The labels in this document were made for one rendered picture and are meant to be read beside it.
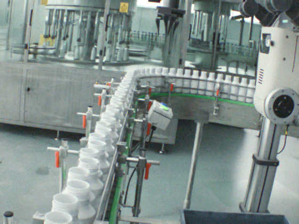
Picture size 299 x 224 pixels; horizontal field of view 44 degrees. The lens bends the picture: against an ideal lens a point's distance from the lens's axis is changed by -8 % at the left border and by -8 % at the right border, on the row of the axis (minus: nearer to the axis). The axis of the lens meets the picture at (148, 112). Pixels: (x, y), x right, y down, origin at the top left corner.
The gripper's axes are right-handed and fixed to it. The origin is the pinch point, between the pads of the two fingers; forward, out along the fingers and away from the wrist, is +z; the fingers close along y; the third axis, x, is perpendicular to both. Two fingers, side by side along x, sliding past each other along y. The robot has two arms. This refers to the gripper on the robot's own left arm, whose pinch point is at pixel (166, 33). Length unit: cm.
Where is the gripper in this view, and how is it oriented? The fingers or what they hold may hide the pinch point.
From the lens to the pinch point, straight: 136.8
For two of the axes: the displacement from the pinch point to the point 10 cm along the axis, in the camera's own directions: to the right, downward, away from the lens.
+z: -1.4, 9.7, 1.9
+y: 9.9, 1.4, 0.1
